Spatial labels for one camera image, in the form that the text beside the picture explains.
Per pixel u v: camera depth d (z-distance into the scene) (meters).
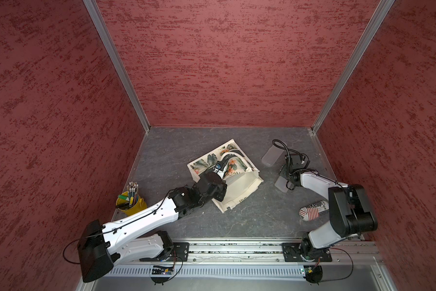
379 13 0.72
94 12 0.71
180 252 0.74
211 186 0.55
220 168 0.65
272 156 1.05
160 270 0.73
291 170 0.74
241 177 0.95
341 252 0.71
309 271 0.71
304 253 0.67
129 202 0.77
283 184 0.85
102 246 0.39
